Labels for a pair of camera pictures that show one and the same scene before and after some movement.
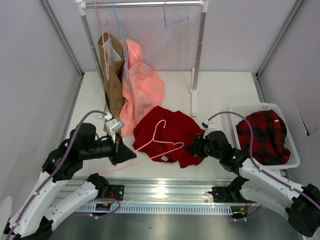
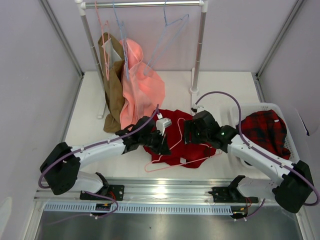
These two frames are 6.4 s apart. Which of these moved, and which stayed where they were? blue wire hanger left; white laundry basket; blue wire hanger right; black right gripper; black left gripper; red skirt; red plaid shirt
Moved: black right gripper; black left gripper
Stayed: red plaid shirt; red skirt; blue wire hanger right; blue wire hanger left; white laundry basket
